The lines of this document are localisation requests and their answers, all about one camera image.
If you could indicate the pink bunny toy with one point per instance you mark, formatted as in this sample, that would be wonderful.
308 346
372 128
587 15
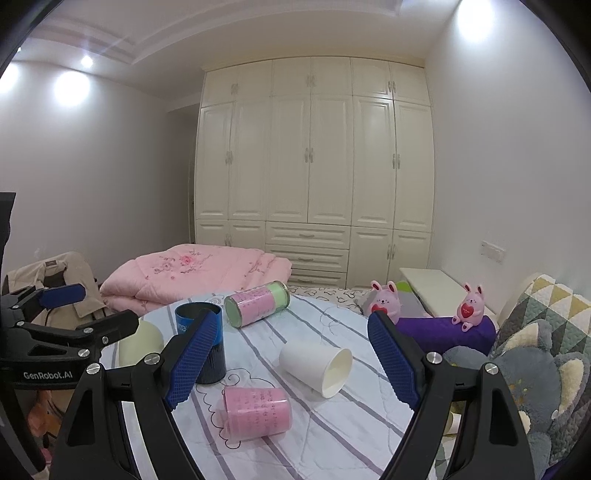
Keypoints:
385 300
471 309

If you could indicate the ceiling spotlight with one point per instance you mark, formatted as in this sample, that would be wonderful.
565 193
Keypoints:
466 21
86 60

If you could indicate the white cup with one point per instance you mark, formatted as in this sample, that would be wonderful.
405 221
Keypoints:
304 362

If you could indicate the beige jacket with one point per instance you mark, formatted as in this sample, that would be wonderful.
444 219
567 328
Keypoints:
74 267

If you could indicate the dark blue cup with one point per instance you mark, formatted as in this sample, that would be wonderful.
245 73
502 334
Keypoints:
187 318

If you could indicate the pink and green cup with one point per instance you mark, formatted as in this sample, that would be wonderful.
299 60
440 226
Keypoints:
258 304

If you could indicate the patchwork quilted cushion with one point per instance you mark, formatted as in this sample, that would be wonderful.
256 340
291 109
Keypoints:
554 304

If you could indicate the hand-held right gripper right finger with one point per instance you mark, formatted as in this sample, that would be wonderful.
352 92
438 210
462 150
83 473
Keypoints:
392 364

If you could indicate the pale yellow cup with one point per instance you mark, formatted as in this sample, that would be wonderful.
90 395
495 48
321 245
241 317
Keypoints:
143 341

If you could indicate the white bench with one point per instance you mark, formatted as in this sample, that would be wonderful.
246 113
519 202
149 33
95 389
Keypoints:
429 286

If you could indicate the grey plush toy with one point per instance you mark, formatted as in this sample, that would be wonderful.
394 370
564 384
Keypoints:
531 369

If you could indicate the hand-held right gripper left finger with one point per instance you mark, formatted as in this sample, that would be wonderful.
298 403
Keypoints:
196 357

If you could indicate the cream wardrobe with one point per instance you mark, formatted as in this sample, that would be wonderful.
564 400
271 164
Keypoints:
323 161

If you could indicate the white wall socket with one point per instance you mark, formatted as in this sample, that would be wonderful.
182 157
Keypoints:
491 251

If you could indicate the heart print bed sheet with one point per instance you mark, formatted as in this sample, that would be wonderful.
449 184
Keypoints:
332 295

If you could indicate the pink floral quilt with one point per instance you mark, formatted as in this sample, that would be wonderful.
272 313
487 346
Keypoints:
207 272

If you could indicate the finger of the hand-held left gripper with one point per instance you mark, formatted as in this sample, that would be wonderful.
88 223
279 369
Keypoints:
62 295
99 331

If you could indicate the purple cushion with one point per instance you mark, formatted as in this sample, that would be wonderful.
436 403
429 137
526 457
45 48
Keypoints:
443 334

